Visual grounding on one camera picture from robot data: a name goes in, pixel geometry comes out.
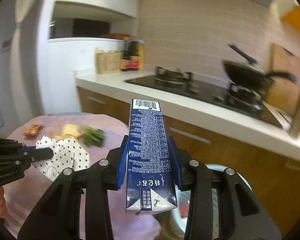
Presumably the polka dot white wrapper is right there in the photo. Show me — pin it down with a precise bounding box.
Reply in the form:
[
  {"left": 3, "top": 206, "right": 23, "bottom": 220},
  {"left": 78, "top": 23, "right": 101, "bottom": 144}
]
[{"left": 32, "top": 136, "right": 90, "bottom": 181}]

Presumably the green leafy vegetable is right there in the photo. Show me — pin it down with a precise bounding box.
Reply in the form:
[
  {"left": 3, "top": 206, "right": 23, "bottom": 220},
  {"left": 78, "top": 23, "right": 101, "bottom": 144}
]
[{"left": 82, "top": 125, "right": 105, "bottom": 147}]

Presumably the blue milk carton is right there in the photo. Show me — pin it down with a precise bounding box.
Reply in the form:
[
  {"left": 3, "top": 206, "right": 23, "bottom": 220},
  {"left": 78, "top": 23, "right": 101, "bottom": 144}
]
[{"left": 126, "top": 99, "right": 178, "bottom": 215}]

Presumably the light blue perforated trash basket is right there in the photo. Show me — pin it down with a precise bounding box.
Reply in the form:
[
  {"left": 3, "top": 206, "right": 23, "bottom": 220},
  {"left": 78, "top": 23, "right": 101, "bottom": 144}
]
[{"left": 158, "top": 162, "right": 259, "bottom": 239}]

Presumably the wooden kitchen cabinet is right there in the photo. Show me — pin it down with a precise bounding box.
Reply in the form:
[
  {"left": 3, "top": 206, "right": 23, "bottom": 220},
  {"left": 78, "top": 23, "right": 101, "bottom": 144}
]
[{"left": 77, "top": 84, "right": 300, "bottom": 235}]

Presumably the small brown snack wrapper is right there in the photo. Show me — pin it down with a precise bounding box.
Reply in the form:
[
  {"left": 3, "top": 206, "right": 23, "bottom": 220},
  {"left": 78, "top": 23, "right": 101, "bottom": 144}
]
[{"left": 23, "top": 125, "right": 44, "bottom": 137}]

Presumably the yellow fruit peel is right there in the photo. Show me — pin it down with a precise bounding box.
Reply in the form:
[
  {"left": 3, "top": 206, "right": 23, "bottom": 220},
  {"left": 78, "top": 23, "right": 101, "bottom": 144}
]
[{"left": 51, "top": 124, "right": 82, "bottom": 140}]

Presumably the black gas stove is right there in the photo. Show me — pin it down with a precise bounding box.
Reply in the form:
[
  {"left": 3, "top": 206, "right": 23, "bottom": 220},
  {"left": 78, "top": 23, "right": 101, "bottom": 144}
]
[{"left": 125, "top": 66, "right": 283, "bottom": 128}]

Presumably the woven beige basket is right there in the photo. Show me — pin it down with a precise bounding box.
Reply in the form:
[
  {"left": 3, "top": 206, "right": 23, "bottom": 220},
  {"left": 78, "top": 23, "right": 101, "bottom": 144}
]
[{"left": 94, "top": 47, "right": 123, "bottom": 75}]

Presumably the dark soy sauce bottle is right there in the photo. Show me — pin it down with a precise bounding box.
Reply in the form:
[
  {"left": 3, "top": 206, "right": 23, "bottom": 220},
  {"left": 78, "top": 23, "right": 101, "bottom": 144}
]
[{"left": 121, "top": 37, "right": 138, "bottom": 71}]

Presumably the yellow label sauce bottle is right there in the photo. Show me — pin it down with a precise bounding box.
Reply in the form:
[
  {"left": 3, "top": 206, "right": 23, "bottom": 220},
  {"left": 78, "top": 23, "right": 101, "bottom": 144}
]
[{"left": 137, "top": 40, "right": 145, "bottom": 70}]

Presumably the black wok pan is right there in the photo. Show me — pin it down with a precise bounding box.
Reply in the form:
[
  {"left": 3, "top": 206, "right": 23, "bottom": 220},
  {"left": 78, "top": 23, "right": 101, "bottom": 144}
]
[{"left": 221, "top": 42, "right": 298, "bottom": 93}]

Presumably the wooden cutting board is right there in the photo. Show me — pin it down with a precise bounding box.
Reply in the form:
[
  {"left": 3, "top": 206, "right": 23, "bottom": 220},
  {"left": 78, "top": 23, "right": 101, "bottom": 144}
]
[{"left": 264, "top": 42, "right": 300, "bottom": 116}]

